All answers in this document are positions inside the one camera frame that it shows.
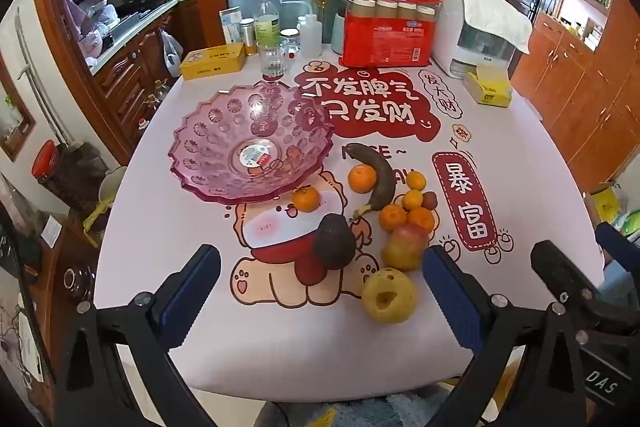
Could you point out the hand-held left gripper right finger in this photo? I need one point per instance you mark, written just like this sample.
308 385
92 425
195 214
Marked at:
452 297

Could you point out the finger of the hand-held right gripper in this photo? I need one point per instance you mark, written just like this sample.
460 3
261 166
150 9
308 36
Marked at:
617 244
560 272

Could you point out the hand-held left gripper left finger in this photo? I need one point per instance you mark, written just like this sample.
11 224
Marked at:
192 297

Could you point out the yellow pear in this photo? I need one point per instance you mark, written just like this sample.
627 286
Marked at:
389 294

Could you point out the red yellow apple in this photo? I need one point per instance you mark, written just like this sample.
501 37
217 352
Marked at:
404 247

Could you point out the orange tangerine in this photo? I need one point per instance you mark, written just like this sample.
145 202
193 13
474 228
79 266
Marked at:
362 178
392 217
305 198
421 219

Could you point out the dark purple passion fruit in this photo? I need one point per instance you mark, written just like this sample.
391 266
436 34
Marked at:
430 200

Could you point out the small orange kumquat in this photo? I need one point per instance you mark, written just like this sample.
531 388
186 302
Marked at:
415 181
413 199

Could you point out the dark avocado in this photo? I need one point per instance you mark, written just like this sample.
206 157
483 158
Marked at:
334 241

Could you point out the pink glass fruit bowl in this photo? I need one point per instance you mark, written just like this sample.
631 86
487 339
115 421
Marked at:
215 142

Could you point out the yellow brush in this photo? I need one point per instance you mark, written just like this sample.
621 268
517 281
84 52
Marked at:
97 213

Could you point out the white enamel pot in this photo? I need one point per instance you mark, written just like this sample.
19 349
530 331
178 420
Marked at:
111 187

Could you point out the overripe brown banana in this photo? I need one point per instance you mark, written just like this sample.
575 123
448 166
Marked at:
382 177

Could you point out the red lidded jar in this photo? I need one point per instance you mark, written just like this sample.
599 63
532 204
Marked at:
55 177

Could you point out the yellow tissue box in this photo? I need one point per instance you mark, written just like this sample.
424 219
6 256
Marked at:
487 87

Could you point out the cooking oil bottle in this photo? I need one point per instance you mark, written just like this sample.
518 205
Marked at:
161 89

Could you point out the yellow tin box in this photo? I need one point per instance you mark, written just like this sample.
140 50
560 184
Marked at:
212 62

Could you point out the white plastic bag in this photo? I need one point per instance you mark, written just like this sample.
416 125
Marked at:
171 52

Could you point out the clear drinking glass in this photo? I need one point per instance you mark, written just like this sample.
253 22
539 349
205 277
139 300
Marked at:
272 57

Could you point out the white countertop appliance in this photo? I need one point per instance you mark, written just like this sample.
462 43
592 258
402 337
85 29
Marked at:
450 37

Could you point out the white cloth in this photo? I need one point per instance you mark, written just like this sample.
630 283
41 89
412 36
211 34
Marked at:
495 14

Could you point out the red pack of bottles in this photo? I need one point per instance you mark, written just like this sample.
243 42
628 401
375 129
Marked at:
385 37

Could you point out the metal can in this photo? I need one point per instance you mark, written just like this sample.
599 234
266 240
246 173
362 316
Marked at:
246 32

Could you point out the small lidded glass jar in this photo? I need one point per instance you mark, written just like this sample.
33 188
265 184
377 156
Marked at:
290 42

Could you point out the blue white carton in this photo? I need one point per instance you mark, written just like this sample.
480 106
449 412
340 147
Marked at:
230 24

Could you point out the clear bottle with green label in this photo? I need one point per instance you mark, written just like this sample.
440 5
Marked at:
267 22

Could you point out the white squeeze bottle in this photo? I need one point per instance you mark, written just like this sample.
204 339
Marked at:
309 34

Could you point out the teal canister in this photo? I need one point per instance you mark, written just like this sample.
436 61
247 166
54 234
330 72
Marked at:
337 32

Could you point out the wooden wall cabinet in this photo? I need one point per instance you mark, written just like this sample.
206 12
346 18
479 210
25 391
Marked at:
575 72

